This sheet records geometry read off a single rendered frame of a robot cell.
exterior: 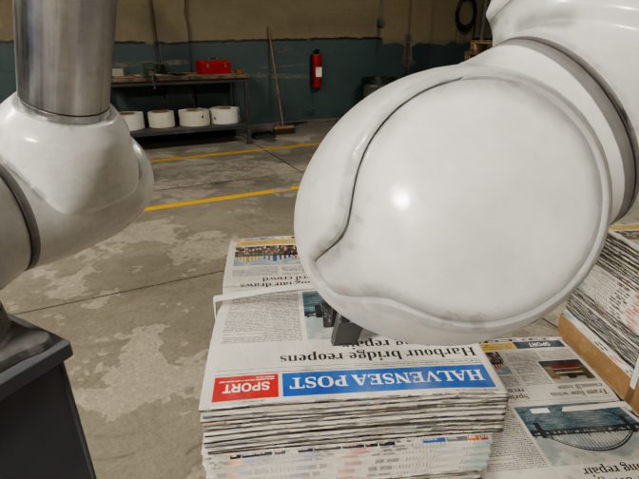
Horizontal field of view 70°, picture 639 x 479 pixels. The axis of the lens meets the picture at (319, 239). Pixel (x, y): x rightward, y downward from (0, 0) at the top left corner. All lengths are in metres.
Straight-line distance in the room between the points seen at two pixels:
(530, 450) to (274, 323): 0.42
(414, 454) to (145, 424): 1.58
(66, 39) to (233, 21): 6.59
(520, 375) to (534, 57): 0.72
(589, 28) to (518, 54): 0.03
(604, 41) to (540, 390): 0.70
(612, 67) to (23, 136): 0.57
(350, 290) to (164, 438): 1.79
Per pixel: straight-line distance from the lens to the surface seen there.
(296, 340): 0.50
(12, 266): 0.64
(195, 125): 6.41
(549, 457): 0.76
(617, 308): 0.87
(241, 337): 0.51
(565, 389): 0.88
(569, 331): 0.97
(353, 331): 0.43
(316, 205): 0.15
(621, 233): 0.88
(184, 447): 1.88
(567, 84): 0.21
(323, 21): 7.66
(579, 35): 0.23
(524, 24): 0.25
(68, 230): 0.66
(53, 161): 0.62
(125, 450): 1.94
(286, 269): 0.64
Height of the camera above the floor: 1.36
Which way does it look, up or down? 24 degrees down
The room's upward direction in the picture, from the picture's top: straight up
